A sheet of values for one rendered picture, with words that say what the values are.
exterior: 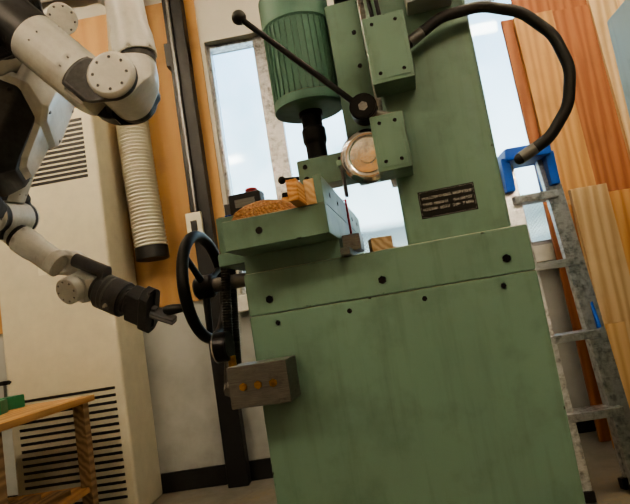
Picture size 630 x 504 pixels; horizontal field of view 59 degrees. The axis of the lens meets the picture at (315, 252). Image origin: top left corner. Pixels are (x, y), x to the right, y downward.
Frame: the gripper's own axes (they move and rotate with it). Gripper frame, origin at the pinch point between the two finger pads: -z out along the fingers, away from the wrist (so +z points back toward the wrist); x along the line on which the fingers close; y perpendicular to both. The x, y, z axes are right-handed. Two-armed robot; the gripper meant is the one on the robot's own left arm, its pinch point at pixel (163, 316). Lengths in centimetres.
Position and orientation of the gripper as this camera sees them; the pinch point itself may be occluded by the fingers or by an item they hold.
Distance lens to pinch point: 139.1
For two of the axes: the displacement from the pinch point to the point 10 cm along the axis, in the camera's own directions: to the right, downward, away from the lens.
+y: 3.5, -4.2, 8.3
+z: -9.2, -3.4, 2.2
